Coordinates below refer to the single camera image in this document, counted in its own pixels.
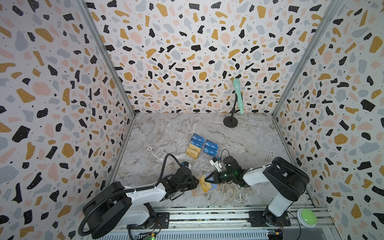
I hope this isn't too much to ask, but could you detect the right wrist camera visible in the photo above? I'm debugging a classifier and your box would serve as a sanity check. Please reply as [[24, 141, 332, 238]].
[[210, 157, 222, 170]]

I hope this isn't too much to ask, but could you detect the pink leather card holder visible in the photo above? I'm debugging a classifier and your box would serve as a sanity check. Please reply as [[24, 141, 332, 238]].
[[192, 174, 220, 197]]

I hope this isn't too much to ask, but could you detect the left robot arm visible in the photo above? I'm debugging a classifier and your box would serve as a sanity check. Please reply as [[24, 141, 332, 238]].
[[78, 166, 199, 239]]

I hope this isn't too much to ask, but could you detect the black microphone stand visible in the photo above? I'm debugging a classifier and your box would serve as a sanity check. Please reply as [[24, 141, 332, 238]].
[[223, 94, 238, 128]]

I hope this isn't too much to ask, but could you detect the clear acrylic card stand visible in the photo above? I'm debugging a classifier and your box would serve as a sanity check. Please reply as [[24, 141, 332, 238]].
[[187, 136, 221, 160]]

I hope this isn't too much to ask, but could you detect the blue card back left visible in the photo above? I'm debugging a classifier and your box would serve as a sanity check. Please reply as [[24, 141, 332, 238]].
[[192, 134, 206, 143]]

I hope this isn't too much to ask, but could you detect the blue card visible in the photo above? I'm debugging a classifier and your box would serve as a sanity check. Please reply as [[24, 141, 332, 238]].
[[192, 134, 206, 143], [190, 139, 203, 149], [204, 147, 218, 157], [205, 140, 219, 151]]

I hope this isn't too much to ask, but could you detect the black corrugated cable conduit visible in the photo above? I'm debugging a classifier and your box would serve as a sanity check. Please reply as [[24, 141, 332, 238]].
[[77, 153, 184, 237]]

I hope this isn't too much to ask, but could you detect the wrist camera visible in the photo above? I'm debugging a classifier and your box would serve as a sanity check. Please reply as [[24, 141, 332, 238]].
[[210, 157, 222, 170], [181, 162, 192, 169]]

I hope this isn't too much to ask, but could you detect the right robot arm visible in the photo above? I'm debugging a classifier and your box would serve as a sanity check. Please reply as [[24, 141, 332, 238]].
[[205, 156, 310, 227]]

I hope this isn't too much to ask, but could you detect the mint green microphone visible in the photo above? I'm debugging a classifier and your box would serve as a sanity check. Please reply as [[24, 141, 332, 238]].
[[233, 78, 244, 114]]

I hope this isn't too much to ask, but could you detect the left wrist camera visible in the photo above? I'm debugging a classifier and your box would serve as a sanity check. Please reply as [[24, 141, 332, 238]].
[[181, 162, 192, 169]]

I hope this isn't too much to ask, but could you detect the green push button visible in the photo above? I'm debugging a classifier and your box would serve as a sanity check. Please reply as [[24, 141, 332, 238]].
[[297, 208, 317, 228]]

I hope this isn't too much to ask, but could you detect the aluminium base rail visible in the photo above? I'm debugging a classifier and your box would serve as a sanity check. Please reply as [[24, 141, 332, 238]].
[[79, 205, 341, 240]]

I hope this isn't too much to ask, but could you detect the blue card back right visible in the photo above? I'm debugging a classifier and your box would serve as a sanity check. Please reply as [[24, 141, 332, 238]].
[[205, 140, 219, 151]]

